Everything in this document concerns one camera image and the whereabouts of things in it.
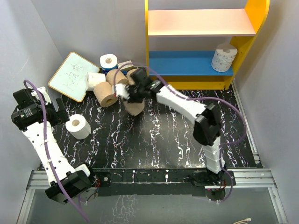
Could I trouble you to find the brown roll front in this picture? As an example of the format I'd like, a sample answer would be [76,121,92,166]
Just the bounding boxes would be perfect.
[123,100,145,116]

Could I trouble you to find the brown roll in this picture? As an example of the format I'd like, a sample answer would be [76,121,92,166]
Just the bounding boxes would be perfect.
[126,68,140,85]
[106,69,128,87]
[93,82,118,107]
[123,100,145,116]

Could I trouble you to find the white dotted paper roll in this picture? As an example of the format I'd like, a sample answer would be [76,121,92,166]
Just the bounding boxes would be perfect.
[211,43,238,72]

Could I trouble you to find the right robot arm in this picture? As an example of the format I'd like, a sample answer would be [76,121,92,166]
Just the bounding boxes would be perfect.
[122,68,225,185]

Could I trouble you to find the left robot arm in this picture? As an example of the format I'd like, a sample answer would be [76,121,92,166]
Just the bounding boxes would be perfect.
[11,87,97,204]

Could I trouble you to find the yellow shelf unit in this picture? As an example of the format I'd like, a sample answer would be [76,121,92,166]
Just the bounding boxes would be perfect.
[144,0,270,90]

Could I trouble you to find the brown roll back right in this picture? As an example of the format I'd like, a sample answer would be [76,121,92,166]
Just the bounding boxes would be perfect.
[126,68,140,85]

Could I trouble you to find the brown roll back middle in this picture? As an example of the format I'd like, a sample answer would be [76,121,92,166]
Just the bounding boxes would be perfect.
[106,69,128,87]

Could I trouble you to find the white roll front left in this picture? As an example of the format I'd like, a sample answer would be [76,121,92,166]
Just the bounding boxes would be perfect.
[65,114,91,140]

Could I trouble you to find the small beige carton box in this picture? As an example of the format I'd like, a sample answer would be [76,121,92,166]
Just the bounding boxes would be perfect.
[118,60,134,71]

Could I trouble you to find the brown roll middle left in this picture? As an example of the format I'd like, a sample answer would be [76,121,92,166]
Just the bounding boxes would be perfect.
[93,82,118,107]

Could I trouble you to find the blue box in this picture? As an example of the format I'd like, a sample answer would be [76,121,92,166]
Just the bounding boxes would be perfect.
[101,66,118,75]

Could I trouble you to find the white roll lying sideways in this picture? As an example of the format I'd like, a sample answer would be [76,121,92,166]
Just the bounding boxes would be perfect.
[86,72,106,91]

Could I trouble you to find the white roll on blue box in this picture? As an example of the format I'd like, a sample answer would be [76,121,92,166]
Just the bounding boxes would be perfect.
[100,54,118,68]

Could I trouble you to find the small whiteboard wooden frame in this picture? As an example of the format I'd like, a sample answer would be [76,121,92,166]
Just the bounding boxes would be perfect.
[48,52,100,102]

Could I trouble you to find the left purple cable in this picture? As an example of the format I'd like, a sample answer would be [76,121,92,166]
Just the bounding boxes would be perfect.
[23,79,91,224]

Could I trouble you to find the purple cable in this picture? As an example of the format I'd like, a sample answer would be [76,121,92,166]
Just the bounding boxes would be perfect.
[23,79,91,224]
[112,62,248,203]

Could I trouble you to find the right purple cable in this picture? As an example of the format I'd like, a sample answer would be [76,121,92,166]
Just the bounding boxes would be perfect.
[112,62,248,203]

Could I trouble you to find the aluminium rail frame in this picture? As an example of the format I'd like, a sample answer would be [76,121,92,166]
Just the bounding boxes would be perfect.
[17,81,289,224]

